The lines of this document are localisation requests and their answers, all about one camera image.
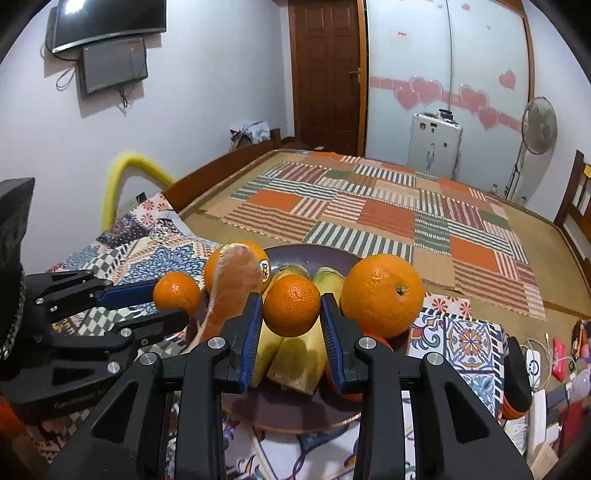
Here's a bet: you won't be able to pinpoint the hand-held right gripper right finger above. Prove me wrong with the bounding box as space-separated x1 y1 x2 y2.
320 293 534 480

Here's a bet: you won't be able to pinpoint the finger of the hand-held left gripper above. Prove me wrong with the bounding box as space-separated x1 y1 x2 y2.
25 271 160 325
46 308 191 384

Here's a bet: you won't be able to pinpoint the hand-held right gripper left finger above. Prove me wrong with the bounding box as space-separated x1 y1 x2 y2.
46 292 265 480

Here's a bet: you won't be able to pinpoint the greenish banana piece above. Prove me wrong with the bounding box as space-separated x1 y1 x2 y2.
249 264 311 389

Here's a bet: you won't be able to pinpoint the small tangerine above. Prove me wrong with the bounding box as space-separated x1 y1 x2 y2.
153 271 202 319
262 273 321 337

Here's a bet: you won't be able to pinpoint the yellow banana piece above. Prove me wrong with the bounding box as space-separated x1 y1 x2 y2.
267 267 347 396

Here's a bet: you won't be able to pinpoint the red tomato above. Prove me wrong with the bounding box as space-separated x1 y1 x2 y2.
325 332 393 402

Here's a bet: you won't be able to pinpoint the large orange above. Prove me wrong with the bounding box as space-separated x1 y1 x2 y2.
341 254 426 340

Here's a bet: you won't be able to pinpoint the purple plate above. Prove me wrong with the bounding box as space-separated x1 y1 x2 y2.
185 244 411 435

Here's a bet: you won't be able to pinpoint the orange with sticker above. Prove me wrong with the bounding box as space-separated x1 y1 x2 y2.
204 241 271 301

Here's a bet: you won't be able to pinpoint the yellow foam tube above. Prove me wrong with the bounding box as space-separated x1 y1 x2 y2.
100 151 177 232

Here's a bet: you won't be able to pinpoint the striped patchwork blanket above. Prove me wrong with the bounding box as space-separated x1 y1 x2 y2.
222 150 548 321

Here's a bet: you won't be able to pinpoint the orange black headphones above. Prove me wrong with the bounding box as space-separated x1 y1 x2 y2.
501 336 534 421

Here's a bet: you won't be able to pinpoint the bag of clothes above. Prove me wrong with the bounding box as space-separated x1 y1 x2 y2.
229 121 271 151

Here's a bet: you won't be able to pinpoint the woven straw bed mat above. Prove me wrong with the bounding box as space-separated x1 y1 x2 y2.
178 148 591 319

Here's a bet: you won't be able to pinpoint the white appliance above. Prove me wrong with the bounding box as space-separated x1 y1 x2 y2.
406 112 463 178

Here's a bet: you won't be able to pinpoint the brown wooden door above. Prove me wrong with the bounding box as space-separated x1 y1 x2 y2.
288 0 368 157

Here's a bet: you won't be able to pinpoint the wooden bed headboard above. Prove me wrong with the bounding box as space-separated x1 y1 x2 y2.
553 150 591 273

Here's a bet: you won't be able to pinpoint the standing fan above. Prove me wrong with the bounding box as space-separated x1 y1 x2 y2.
505 96 558 199

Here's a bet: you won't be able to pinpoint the wardrobe with heart stickers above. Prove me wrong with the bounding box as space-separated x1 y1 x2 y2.
360 0 536 185

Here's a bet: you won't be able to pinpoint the small black wall monitor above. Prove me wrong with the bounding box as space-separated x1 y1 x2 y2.
78 37 149 96

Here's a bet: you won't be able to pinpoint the black wall television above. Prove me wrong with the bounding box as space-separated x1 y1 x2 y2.
50 0 168 55

